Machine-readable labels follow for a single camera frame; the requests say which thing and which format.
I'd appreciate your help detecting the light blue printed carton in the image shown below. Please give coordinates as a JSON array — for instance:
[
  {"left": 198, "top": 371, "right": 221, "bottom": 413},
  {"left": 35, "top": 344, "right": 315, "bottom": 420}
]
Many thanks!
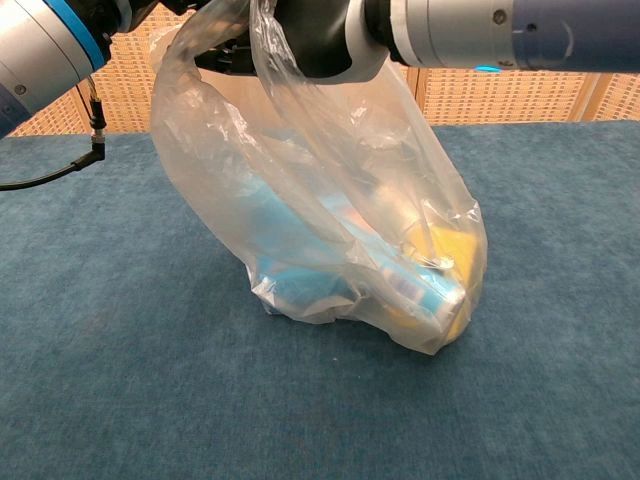
[{"left": 254, "top": 249, "right": 357, "bottom": 312}]

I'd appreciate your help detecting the clear plastic shopping bag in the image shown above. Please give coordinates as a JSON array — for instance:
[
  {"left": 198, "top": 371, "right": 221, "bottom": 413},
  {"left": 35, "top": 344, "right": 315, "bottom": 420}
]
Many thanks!
[{"left": 149, "top": 0, "right": 485, "bottom": 357}]

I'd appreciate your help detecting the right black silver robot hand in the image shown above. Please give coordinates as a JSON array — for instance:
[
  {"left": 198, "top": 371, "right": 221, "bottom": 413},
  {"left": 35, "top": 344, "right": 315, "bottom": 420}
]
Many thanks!
[{"left": 194, "top": 0, "right": 401, "bottom": 84}]

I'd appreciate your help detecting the teal blue carpet mat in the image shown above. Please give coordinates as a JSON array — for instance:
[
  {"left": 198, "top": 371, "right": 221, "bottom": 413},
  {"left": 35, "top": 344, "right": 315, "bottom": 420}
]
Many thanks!
[{"left": 0, "top": 119, "right": 640, "bottom": 480}]

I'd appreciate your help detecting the yellow soft packet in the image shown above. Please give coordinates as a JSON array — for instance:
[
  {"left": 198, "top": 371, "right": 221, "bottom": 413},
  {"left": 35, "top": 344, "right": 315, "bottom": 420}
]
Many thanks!
[{"left": 399, "top": 223, "right": 484, "bottom": 345}]

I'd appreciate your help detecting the woven bamboo folding screen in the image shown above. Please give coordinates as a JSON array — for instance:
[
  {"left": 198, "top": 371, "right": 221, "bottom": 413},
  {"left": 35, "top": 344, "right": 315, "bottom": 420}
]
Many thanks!
[{"left": 9, "top": 0, "right": 640, "bottom": 137}]

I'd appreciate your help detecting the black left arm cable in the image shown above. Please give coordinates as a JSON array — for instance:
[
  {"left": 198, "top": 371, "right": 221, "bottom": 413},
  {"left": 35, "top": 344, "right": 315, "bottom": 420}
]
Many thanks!
[{"left": 0, "top": 74, "right": 108, "bottom": 192}]

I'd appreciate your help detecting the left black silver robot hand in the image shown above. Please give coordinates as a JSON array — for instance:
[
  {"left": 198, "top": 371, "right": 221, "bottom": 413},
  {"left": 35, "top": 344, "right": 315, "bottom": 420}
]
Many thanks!
[{"left": 114, "top": 0, "right": 212, "bottom": 21}]

